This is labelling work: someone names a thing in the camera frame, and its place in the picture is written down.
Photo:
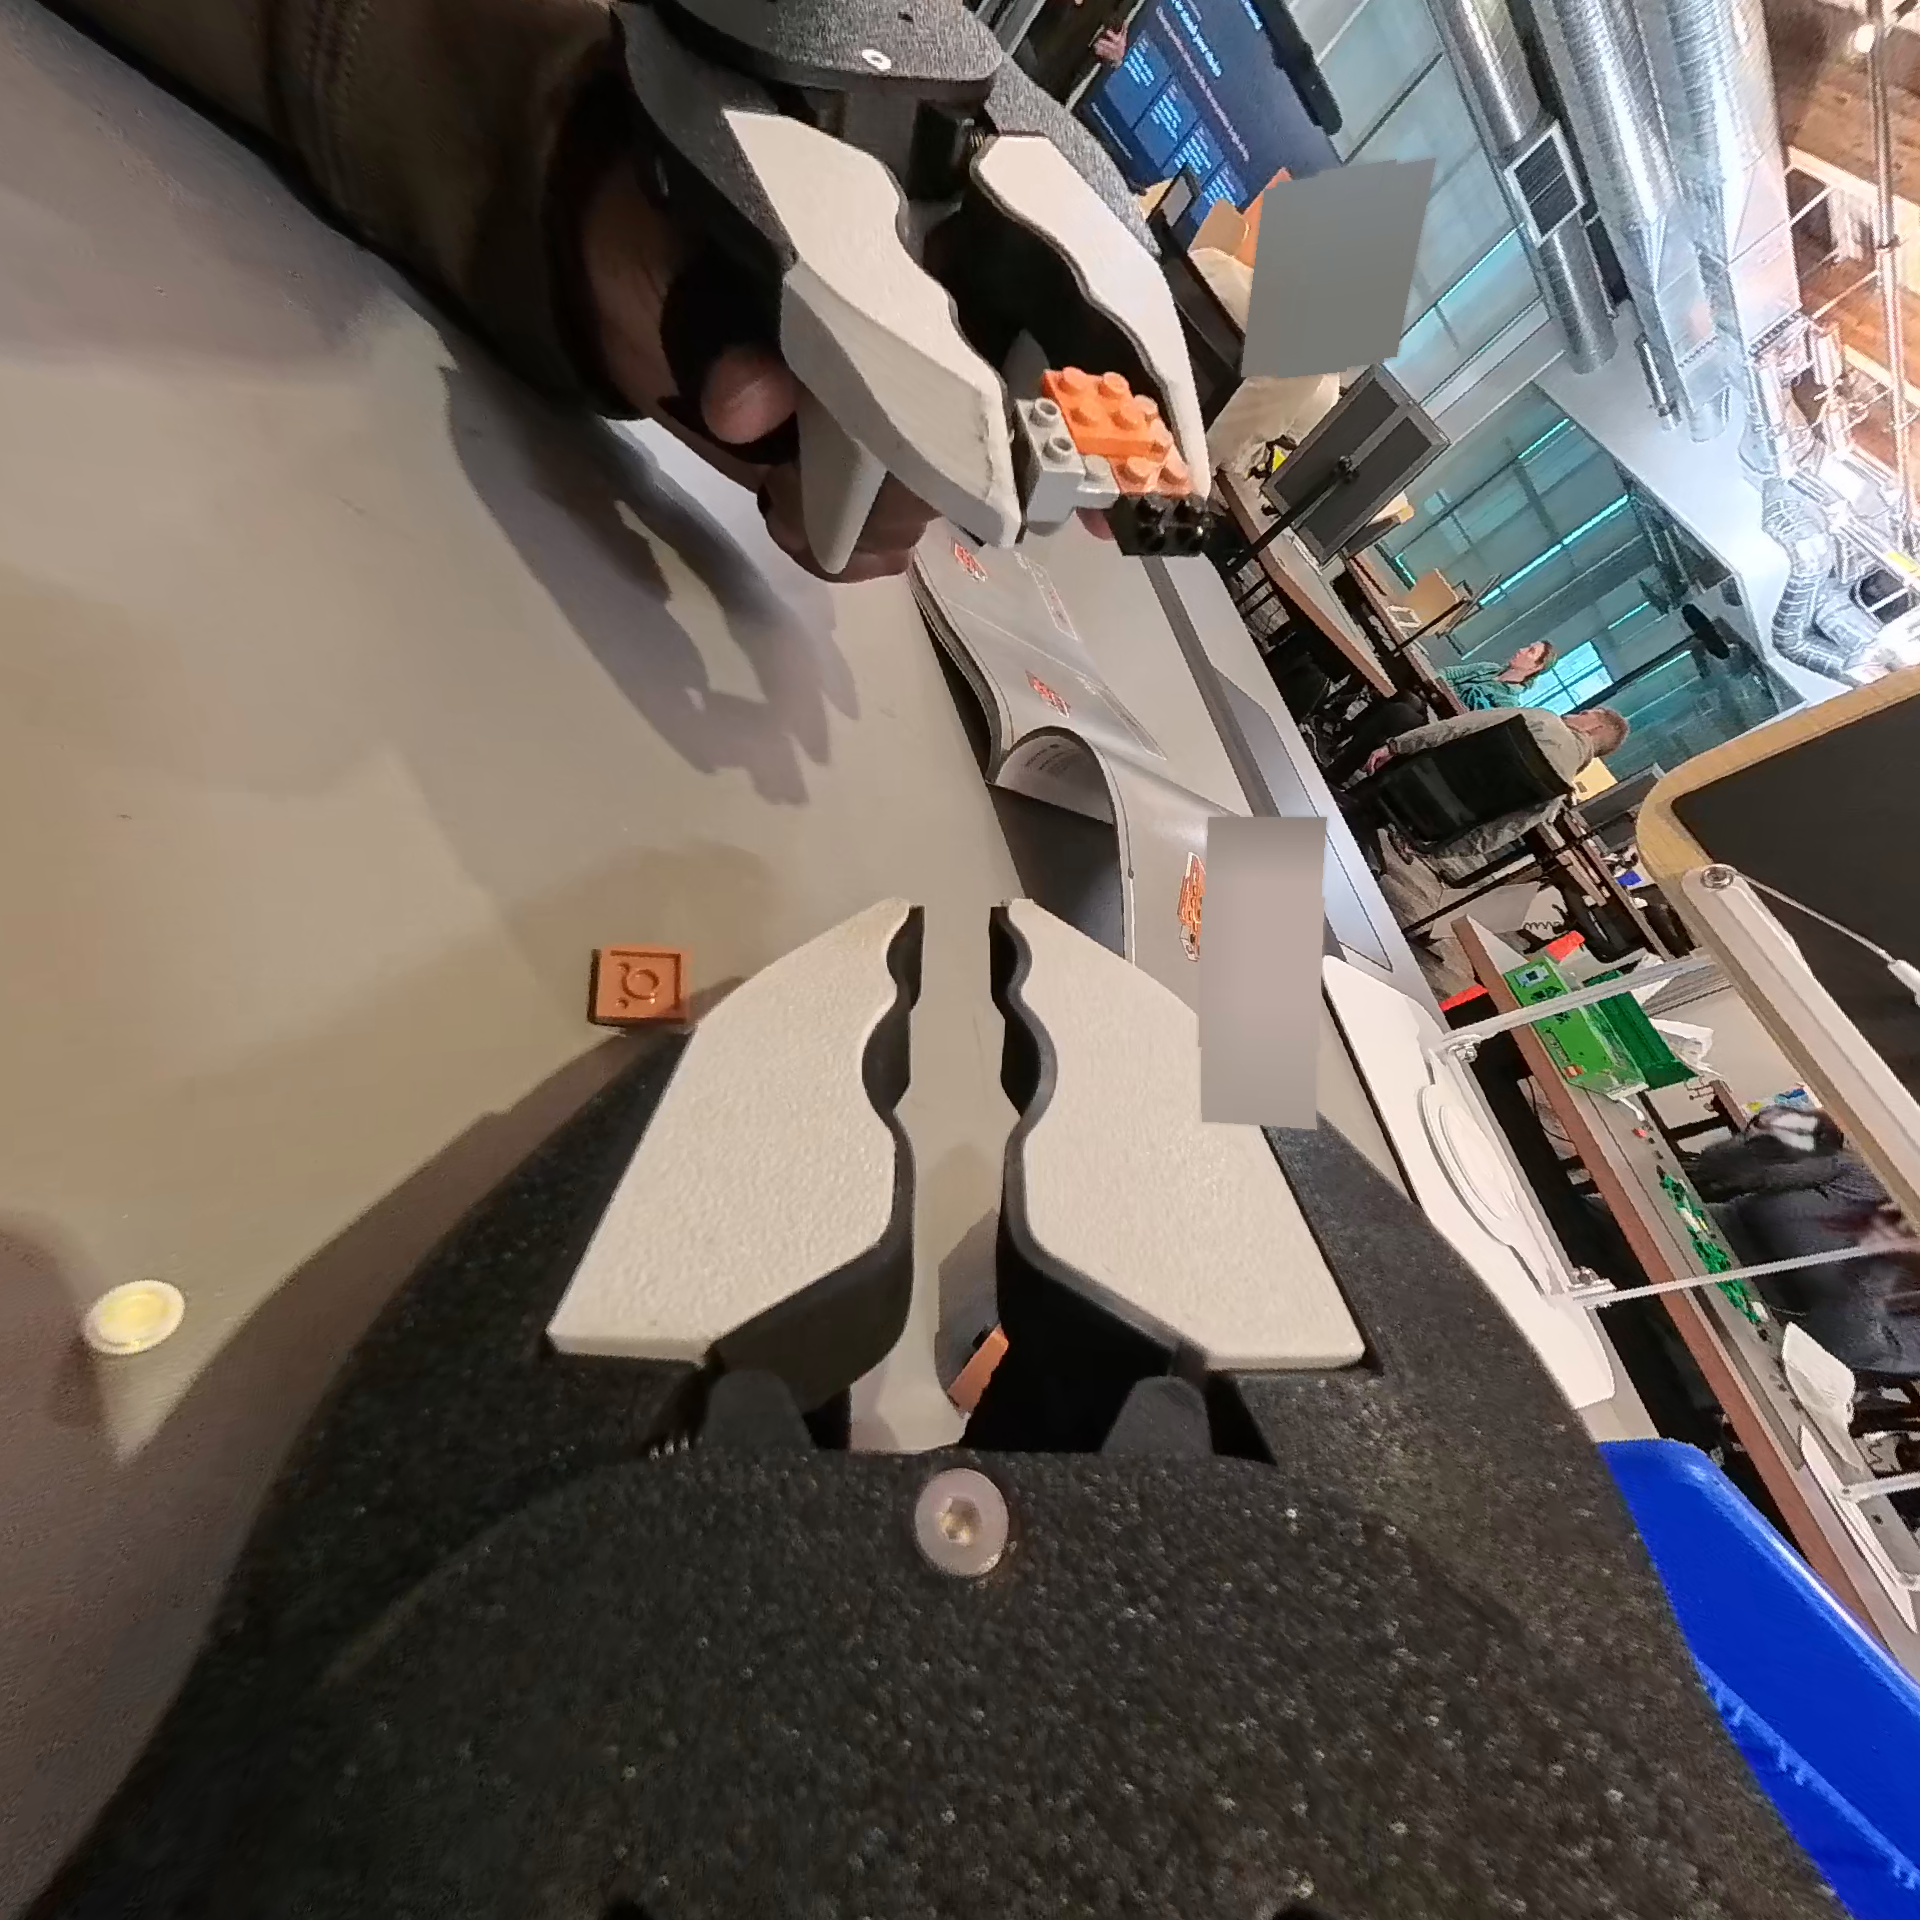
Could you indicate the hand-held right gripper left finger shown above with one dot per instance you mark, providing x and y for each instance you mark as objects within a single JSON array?
[{"x": 735, "y": 1184}]

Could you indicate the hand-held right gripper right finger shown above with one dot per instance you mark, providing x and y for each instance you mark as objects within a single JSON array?
[{"x": 1171, "y": 1200}]

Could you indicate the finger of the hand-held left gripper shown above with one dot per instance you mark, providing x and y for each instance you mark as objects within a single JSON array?
[
  {"x": 1118, "y": 255},
  {"x": 885, "y": 346}
]

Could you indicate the grey hinge brick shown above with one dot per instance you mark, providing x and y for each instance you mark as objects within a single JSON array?
[{"x": 1059, "y": 459}]

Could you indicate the grey instruction booklet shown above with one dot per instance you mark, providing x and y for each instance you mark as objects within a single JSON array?
[{"x": 1079, "y": 645}]

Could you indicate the blue storage bin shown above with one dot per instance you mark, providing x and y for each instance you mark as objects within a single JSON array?
[{"x": 1785, "y": 1680}]

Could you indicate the grey desk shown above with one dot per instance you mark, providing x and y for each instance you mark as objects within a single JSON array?
[{"x": 301, "y": 676}]

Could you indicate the person's left hand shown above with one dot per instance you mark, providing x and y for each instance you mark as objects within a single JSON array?
[{"x": 630, "y": 300}]

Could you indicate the presentation screen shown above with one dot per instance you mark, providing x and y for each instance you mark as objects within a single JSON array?
[{"x": 1201, "y": 91}]

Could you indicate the brown-orange square plate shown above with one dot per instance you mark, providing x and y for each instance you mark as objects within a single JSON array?
[{"x": 640, "y": 986}]

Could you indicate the grey monitor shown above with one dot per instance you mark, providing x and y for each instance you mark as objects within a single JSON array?
[{"x": 1359, "y": 459}]

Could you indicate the green printed box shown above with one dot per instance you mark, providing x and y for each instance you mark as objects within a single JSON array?
[{"x": 1590, "y": 1027}]

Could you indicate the wooden side table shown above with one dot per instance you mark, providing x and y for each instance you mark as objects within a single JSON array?
[{"x": 1665, "y": 1200}]

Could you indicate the black office chair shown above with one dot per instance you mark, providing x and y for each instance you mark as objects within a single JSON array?
[{"x": 1464, "y": 797}]

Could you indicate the small pale round disc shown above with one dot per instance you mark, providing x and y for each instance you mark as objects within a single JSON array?
[{"x": 135, "y": 1318}]

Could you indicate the black panel with wooden rim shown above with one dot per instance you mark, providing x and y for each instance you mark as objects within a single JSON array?
[{"x": 1816, "y": 811}]

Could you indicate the silver ventilation duct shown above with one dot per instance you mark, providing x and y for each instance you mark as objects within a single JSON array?
[
  {"x": 1830, "y": 586},
  {"x": 1621, "y": 181}
]

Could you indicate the white bracket bar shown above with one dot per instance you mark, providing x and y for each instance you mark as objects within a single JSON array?
[{"x": 1800, "y": 1020}]

